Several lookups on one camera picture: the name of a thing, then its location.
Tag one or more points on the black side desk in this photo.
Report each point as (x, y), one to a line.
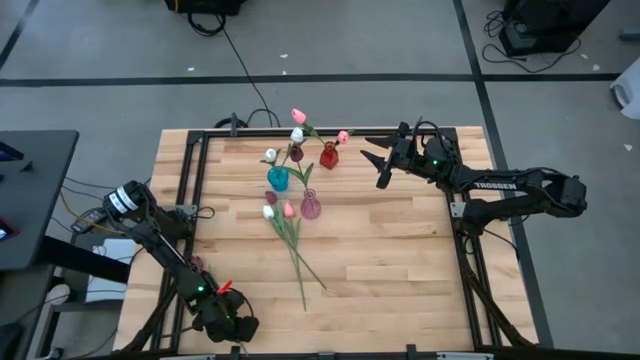
(35, 190)

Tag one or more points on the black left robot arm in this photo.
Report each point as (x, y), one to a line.
(167, 250)

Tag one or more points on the black computer cart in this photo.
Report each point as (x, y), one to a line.
(550, 20)

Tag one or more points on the white plastic container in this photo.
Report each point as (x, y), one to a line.
(627, 95)

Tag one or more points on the white tulip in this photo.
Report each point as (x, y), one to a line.
(297, 134)
(270, 155)
(268, 212)

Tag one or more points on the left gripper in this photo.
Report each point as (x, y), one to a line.
(235, 327)

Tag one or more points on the white plastic box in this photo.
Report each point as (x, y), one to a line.
(120, 249)

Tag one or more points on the silver mounting plate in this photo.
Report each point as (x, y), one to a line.
(186, 210)
(456, 209)

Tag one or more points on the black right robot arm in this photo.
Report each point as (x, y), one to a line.
(475, 177)

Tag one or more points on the teal glass vase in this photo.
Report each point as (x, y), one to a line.
(278, 181)

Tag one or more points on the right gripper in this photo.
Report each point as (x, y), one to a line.
(410, 152)

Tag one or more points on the black table frame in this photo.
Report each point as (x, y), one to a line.
(250, 133)

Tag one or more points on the red glass vase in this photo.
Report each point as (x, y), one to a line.
(329, 160)

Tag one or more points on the small red tag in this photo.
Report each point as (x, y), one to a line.
(225, 287)

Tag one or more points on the pink tulip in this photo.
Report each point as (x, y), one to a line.
(298, 116)
(288, 209)
(343, 136)

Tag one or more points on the black desk leg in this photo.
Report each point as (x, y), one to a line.
(85, 260)

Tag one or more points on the purple glass vase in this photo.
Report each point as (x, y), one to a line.
(310, 207)

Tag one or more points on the black floor equipment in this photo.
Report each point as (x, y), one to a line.
(205, 5)

